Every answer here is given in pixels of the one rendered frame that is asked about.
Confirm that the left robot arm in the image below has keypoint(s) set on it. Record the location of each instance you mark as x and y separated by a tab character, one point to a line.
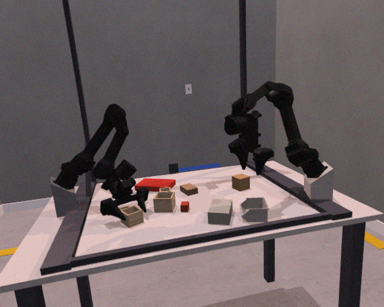
298	151

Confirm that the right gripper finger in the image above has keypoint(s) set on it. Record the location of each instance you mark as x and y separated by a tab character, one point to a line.
141	202
115	211

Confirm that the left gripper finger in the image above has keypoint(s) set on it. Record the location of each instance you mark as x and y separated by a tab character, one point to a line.
259	164
243	156

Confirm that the red flat rectangular board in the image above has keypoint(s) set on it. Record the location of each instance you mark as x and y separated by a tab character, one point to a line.
153	185

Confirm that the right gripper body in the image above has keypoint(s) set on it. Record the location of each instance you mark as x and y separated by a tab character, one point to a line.
123	197

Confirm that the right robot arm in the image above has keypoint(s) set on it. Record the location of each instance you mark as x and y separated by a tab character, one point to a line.
104	169

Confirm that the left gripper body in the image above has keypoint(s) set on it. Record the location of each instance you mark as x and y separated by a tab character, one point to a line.
261	153

